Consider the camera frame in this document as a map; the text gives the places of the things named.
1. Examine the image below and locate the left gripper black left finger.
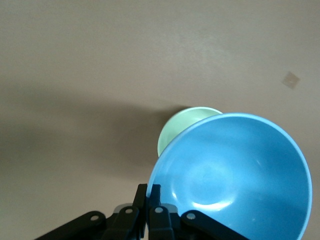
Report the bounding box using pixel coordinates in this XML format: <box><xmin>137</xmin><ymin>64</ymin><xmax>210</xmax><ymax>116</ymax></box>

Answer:
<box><xmin>32</xmin><ymin>183</ymin><xmax>148</xmax><ymax>240</ymax></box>

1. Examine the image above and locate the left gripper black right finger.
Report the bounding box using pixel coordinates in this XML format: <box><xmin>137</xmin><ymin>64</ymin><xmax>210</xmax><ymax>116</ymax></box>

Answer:
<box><xmin>148</xmin><ymin>184</ymin><xmax>251</xmax><ymax>240</ymax></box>

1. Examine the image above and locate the blue bowl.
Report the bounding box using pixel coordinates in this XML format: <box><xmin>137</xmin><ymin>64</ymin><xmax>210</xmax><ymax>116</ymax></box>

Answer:
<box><xmin>147</xmin><ymin>112</ymin><xmax>314</xmax><ymax>240</ymax></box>

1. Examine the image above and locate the green bowl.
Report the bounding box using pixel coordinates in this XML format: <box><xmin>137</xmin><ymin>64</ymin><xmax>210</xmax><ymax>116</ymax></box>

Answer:
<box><xmin>157</xmin><ymin>106</ymin><xmax>224</xmax><ymax>159</ymax></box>

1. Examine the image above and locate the brown tape patch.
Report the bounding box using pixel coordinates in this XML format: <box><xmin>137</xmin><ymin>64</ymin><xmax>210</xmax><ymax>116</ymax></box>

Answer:
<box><xmin>281</xmin><ymin>71</ymin><xmax>301</xmax><ymax>89</ymax></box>

